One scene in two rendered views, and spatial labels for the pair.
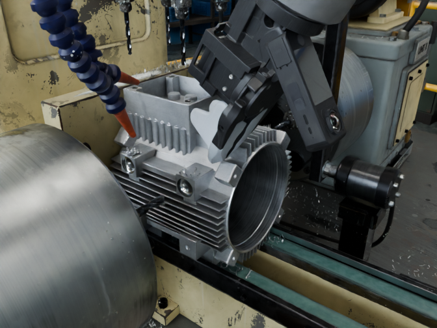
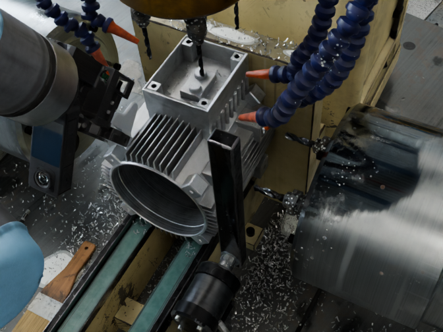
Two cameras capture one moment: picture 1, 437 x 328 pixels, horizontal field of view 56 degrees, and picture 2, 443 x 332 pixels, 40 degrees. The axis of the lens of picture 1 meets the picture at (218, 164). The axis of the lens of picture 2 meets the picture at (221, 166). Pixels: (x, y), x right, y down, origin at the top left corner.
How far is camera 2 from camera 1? 0.86 m
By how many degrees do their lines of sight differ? 66
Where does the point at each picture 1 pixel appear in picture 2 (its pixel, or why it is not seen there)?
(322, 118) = (33, 167)
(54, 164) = not seen: hidden behind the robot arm
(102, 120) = (168, 45)
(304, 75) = (35, 134)
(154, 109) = (166, 69)
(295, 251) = (175, 268)
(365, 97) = (388, 288)
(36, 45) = not seen: outside the picture
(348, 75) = (370, 240)
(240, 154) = (128, 153)
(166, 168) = (138, 114)
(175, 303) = not seen: hidden behind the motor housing
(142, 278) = (10, 139)
